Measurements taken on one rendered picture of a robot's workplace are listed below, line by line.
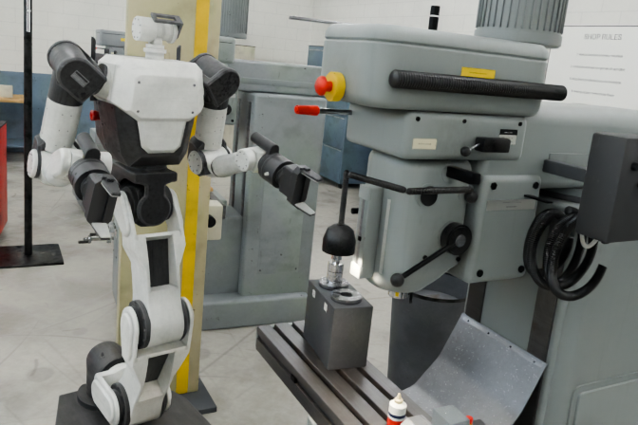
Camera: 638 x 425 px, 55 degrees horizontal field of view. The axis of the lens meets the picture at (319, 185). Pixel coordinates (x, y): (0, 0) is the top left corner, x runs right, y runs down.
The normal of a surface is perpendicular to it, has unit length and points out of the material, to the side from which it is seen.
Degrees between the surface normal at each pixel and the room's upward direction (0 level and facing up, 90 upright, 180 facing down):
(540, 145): 90
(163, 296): 79
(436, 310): 94
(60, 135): 107
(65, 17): 90
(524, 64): 90
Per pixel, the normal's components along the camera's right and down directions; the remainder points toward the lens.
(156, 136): 0.64, 0.22
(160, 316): 0.61, -0.20
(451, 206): 0.46, 0.22
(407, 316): -0.69, 0.15
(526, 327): -0.88, 0.01
